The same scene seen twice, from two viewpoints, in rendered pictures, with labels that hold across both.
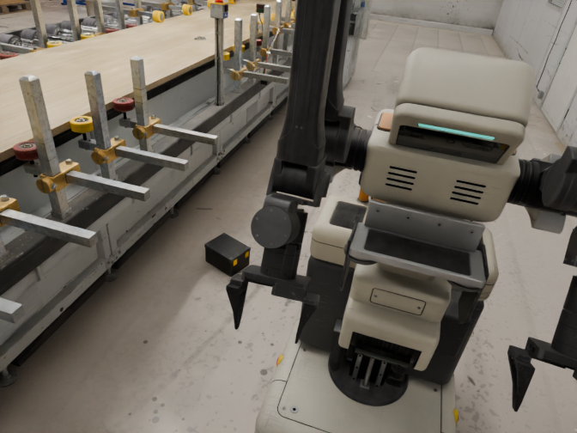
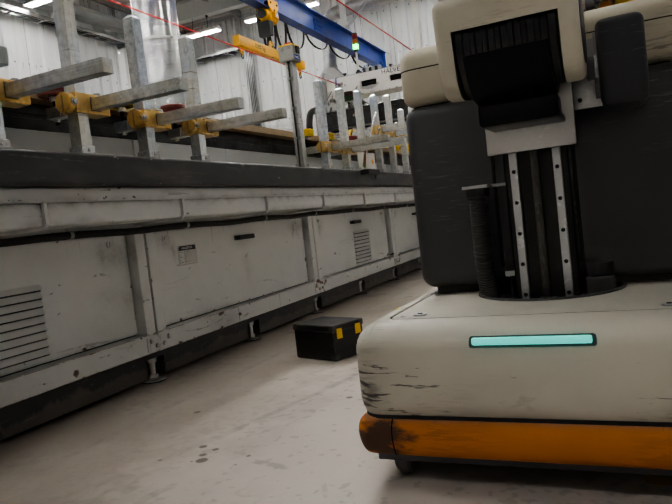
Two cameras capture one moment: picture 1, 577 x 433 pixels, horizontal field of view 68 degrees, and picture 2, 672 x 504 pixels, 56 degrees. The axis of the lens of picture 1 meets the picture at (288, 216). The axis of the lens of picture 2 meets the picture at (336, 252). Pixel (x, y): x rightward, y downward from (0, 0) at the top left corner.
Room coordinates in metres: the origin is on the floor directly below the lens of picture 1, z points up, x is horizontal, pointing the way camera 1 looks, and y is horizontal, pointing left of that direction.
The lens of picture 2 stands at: (-0.35, -0.15, 0.47)
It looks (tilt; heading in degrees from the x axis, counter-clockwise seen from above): 3 degrees down; 11
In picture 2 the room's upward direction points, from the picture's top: 7 degrees counter-clockwise
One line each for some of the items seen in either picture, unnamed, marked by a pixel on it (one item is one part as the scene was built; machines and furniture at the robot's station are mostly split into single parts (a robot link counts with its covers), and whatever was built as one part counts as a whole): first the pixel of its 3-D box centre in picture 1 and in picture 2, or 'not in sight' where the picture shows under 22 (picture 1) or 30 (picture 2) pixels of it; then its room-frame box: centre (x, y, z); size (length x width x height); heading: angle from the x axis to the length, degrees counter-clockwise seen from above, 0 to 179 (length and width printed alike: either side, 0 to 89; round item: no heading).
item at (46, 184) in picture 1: (58, 177); (83, 105); (1.16, 0.73, 0.83); 0.14 x 0.06 x 0.05; 167
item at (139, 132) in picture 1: (147, 128); (200, 128); (1.64, 0.62, 0.81); 0.14 x 0.06 x 0.05; 167
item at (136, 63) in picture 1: (142, 118); (194, 111); (1.62, 0.62, 0.86); 0.04 x 0.04 x 0.48; 77
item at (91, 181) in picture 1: (86, 180); (114, 101); (1.15, 0.65, 0.83); 0.43 x 0.03 x 0.04; 77
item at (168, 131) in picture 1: (167, 131); (225, 124); (1.64, 0.53, 0.81); 0.43 x 0.03 x 0.04; 77
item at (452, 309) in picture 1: (409, 330); (555, 69); (0.80, -0.35, 0.68); 0.28 x 0.27 x 0.25; 76
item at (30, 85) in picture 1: (47, 156); (71, 71); (1.14, 0.74, 0.91); 0.04 x 0.04 x 0.48; 77
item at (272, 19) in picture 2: not in sight; (269, 29); (7.67, 1.87, 2.95); 0.34 x 0.26 x 0.49; 167
